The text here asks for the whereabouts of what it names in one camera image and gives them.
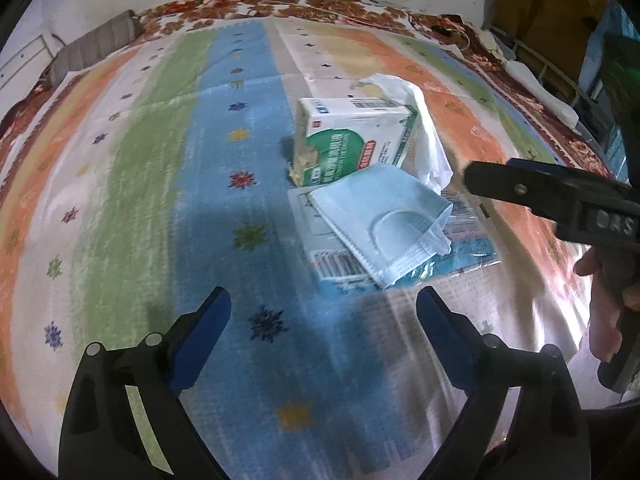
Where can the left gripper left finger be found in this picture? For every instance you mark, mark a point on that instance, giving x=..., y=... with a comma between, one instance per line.
x=99, y=437

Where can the striped colourful bed mat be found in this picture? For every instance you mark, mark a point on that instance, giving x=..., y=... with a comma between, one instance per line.
x=301, y=385

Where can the light blue face mask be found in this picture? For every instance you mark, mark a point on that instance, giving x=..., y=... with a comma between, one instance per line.
x=390, y=221

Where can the mustard hanging garment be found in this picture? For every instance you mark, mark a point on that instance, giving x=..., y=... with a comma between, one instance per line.
x=558, y=30

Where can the grey striped pillow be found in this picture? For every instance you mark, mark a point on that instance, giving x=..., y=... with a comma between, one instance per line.
x=95, y=45

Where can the floral red brown blanket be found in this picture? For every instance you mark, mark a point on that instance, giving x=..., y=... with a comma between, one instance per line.
x=350, y=15

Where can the white tissue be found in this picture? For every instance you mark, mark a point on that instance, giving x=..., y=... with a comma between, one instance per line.
x=428, y=160

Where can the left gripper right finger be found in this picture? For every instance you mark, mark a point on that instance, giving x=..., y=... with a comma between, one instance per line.
x=521, y=418

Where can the green white medicine box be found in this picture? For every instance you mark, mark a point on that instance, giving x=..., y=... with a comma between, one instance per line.
x=336, y=137

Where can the person right hand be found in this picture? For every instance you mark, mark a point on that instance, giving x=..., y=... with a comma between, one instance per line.
x=604, y=337

